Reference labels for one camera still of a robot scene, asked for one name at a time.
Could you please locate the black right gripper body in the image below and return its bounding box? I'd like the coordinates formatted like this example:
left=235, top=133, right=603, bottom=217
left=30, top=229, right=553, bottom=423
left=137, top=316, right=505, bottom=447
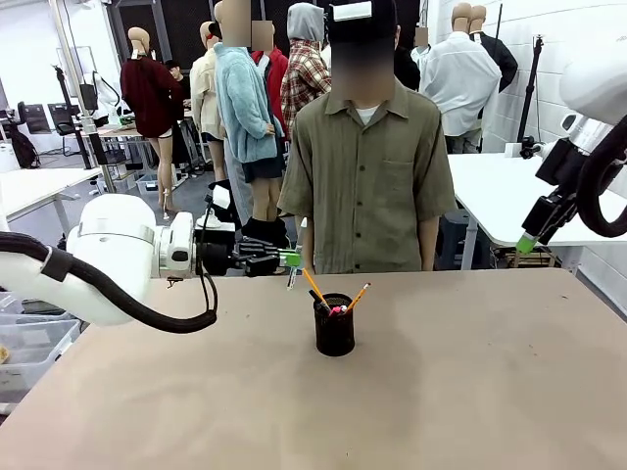
left=535, top=138, right=597, bottom=197

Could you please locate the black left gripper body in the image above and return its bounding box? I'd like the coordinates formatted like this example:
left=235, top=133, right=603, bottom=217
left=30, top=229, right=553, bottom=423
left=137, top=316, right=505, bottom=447
left=194, top=239, right=239, bottom=278

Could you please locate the white grey multicolour pen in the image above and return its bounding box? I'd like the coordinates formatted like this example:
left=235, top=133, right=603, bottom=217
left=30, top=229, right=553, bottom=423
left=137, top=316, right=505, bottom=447
left=286, top=217, right=309, bottom=293

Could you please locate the person's right forearm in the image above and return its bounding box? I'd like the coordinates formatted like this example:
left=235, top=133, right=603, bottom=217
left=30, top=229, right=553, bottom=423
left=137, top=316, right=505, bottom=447
left=298, top=217, right=318, bottom=275

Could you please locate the person's left forearm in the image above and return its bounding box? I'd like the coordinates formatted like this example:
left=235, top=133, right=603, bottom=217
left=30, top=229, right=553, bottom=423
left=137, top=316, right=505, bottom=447
left=419, top=217, right=441, bottom=273

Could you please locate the black mesh pen holder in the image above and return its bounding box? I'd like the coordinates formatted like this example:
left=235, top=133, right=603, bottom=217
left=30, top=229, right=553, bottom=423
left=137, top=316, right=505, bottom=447
left=313, top=292, right=357, bottom=357

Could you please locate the wooden pallet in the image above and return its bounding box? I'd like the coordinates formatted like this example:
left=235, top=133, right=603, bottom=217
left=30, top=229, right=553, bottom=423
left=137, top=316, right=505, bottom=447
left=493, top=244, right=580, bottom=269

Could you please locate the white work table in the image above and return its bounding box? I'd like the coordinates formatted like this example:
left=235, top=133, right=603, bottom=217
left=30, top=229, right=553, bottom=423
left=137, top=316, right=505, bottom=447
left=0, top=167, right=103, bottom=237
left=447, top=153, right=627, bottom=247

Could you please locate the orange pencil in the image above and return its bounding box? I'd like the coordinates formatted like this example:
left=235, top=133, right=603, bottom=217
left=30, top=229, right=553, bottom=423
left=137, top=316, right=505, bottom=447
left=345, top=282, right=372, bottom=311
left=302, top=267, right=325, bottom=304

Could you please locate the black stool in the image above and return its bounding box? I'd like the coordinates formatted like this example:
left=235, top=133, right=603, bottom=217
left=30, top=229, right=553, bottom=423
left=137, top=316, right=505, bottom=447
left=434, top=210, right=492, bottom=271

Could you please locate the black tripod stand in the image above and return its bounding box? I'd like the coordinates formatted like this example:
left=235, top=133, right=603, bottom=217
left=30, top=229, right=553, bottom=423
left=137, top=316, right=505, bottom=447
left=517, top=33, right=548, bottom=161

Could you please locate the person in olive shirt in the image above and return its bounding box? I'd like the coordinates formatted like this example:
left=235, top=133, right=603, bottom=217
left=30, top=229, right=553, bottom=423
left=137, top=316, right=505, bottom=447
left=276, top=0, right=459, bottom=275

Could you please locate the mannequin in black jacket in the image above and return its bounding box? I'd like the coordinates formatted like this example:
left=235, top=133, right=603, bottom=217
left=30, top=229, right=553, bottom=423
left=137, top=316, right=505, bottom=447
left=469, top=4, right=519, bottom=95

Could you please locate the mannequin in white shirt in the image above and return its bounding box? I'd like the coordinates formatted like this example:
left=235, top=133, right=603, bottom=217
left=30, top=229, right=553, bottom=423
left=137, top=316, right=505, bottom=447
left=418, top=2, right=504, bottom=154

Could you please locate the mannequin in blue fleece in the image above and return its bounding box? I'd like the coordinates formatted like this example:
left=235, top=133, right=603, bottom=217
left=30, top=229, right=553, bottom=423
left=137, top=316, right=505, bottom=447
left=213, top=0, right=286, bottom=222

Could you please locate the mannequin in beige shirt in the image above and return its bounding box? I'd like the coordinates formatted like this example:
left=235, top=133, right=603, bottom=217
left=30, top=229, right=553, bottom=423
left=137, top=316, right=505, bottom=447
left=189, top=21, right=227, bottom=183

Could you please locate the background person in black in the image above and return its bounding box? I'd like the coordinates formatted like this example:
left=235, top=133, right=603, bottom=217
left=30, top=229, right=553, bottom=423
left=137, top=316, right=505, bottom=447
left=164, top=58, right=193, bottom=168

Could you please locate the mannequin in maroon shirt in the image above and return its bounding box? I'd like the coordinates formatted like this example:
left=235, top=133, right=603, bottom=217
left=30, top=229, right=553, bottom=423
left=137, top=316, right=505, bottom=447
left=120, top=26, right=185, bottom=212

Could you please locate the mannequin in red hoodie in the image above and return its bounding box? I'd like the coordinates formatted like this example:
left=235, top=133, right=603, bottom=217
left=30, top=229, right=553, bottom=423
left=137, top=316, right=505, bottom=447
left=250, top=19, right=291, bottom=144

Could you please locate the mannequin in plaid shirt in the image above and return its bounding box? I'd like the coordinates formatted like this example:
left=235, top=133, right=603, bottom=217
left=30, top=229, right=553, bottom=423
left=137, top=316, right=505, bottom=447
left=280, top=2, right=333, bottom=141

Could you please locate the black office chair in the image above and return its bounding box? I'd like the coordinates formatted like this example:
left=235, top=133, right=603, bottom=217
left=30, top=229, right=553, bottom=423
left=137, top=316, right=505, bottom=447
left=47, top=101, right=83, bottom=158

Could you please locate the clear plastic storage bin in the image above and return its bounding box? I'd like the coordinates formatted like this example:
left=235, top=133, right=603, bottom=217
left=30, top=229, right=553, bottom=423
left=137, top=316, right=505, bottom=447
left=0, top=291, right=82, bottom=407

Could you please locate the metal pillar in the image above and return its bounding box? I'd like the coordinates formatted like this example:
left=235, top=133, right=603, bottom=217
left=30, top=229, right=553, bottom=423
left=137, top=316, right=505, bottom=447
left=52, top=0, right=118, bottom=195

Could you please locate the black cap white label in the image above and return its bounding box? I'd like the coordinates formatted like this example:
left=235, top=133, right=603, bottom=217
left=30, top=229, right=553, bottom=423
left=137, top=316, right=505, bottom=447
left=325, top=0, right=398, bottom=46

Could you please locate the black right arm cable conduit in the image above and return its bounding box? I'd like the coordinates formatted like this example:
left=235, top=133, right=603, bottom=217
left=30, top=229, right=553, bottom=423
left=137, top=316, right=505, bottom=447
left=576, top=115, right=627, bottom=240

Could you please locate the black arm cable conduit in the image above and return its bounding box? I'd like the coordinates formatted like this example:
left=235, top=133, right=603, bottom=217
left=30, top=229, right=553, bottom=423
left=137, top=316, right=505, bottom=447
left=0, top=229, right=219, bottom=335
left=576, top=115, right=627, bottom=240

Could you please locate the white black wrist camera mount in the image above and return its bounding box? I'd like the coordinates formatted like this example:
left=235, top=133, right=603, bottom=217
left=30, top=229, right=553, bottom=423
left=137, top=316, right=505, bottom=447
left=195, top=179, right=242, bottom=234

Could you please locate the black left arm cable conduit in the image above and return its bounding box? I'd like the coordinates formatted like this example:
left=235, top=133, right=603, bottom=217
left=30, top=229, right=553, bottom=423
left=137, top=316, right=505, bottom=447
left=0, top=229, right=219, bottom=335

